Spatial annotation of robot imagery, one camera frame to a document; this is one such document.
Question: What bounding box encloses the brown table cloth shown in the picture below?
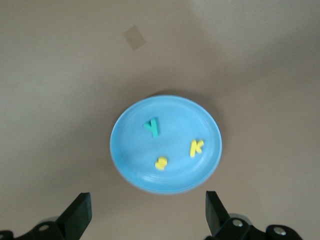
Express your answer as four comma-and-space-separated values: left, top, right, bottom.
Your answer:
0, 0, 320, 240

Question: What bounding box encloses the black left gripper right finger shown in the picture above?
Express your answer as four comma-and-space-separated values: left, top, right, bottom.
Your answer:
205, 190, 303, 240

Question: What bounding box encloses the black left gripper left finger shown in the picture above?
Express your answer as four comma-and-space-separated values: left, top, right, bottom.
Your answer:
0, 191, 93, 240

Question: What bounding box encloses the blue round plate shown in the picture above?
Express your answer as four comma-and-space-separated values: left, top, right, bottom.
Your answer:
109, 94, 223, 196

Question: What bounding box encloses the brown tape patch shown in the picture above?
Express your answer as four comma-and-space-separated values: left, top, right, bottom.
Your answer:
122, 25, 147, 51

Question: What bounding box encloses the yellow letter k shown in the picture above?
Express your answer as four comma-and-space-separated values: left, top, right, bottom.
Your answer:
189, 139, 205, 158

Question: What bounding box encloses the yellow letter s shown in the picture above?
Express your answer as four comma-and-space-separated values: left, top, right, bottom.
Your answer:
154, 156, 168, 171

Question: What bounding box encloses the teal letter y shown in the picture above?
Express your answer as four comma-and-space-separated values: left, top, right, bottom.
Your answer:
143, 117, 160, 139

